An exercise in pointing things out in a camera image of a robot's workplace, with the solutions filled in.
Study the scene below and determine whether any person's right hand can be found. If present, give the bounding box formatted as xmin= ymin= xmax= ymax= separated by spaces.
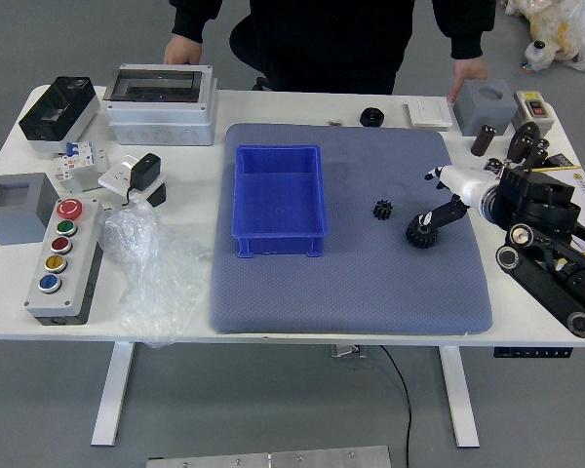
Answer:
xmin=163 ymin=34 xmax=204 ymax=67

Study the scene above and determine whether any grey push button station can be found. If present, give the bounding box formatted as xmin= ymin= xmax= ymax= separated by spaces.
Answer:
xmin=22 ymin=197 xmax=106 ymax=327

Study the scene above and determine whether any black floor cable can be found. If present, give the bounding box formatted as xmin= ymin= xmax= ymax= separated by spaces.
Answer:
xmin=379 ymin=344 xmax=414 ymax=468

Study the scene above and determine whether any black and white enclosure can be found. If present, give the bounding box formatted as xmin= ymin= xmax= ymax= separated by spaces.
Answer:
xmin=18 ymin=75 xmax=101 ymax=153

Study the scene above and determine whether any white bottle black cap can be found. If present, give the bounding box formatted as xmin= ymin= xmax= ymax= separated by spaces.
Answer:
xmin=523 ymin=41 xmax=557 ymax=74

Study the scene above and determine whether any white yellow plastic bag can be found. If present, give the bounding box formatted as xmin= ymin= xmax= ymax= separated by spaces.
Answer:
xmin=504 ymin=0 xmax=585 ymax=73

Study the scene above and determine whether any grey-blue mat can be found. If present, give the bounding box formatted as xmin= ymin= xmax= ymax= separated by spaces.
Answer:
xmin=209 ymin=122 xmax=494 ymax=335

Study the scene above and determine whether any white blue circuit breaker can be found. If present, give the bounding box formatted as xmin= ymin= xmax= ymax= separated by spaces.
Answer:
xmin=53 ymin=139 xmax=111 ymax=194

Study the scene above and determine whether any white wall switch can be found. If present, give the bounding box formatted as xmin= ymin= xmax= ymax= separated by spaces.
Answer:
xmin=402 ymin=96 xmax=455 ymax=130

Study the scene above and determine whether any person's left hand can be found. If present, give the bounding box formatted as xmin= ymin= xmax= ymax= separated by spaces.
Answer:
xmin=446 ymin=58 xmax=490 ymax=104

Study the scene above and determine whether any black table control panel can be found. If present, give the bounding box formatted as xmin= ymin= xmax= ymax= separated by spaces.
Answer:
xmin=492 ymin=346 xmax=574 ymax=359

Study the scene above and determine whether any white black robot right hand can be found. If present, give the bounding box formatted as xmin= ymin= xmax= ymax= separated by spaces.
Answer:
xmin=415 ymin=164 xmax=496 ymax=231

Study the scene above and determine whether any white power socket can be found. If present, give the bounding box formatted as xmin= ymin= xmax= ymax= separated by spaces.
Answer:
xmin=97 ymin=154 xmax=169 ymax=202

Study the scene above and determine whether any grey block square hole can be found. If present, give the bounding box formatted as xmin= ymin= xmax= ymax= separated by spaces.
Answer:
xmin=0 ymin=173 xmax=60 ymax=247

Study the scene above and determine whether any black hex nut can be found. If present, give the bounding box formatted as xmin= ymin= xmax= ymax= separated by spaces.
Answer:
xmin=360 ymin=106 xmax=386 ymax=128

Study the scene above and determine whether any grey metal plate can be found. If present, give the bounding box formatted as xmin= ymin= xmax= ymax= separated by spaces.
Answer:
xmin=145 ymin=445 xmax=392 ymax=468

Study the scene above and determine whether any white table leg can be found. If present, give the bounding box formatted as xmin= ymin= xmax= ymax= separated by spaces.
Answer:
xmin=438 ymin=344 xmax=482 ymax=449
xmin=91 ymin=340 xmax=137 ymax=448

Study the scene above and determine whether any big black gear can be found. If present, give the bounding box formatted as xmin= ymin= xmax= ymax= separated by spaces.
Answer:
xmin=405 ymin=216 xmax=443 ymax=251

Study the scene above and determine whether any grey distribution box clear lid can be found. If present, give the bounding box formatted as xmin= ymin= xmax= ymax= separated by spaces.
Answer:
xmin=105 ymin=63 xmax=219 ymax=146

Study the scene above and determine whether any black power adapter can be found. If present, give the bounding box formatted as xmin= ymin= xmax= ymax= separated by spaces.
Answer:
xmin=124 ymin=152 xmax=163 ymax=205

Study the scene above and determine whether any blue plastic box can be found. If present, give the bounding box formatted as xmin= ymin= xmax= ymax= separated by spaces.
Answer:
xmin=231 ymin=144 xmax=330 ymax=259

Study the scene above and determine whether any clear plastic bag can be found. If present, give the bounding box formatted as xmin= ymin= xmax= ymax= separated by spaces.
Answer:
xmin=98 ymin=202 xmax=214 ymax=349

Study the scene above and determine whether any grey block round hole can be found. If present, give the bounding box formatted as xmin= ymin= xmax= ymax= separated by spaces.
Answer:
xmin=453 ymin=79 xmax=514 ymax=137

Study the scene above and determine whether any metal bracket under table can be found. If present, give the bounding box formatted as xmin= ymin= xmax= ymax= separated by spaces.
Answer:
xmin=330 ymin=344 xmax=370 ymax=360

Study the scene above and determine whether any black office chair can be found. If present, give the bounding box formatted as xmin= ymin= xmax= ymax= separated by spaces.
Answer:
xmin=228 ymin=13 xmax=274 ymax=93

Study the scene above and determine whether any small black gear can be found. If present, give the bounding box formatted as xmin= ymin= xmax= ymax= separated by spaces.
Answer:
xmin=372 ymin=198 xmax=396 ymax=221

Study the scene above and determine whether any grey switch box red button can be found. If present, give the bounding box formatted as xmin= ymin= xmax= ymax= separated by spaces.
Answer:
xmin=511 ymin=90 xmax=558 ymax=138

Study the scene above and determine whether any person's torso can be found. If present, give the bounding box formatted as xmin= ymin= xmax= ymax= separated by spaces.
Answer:
xmin=243 ymin=0 xmax=438 ymax=96

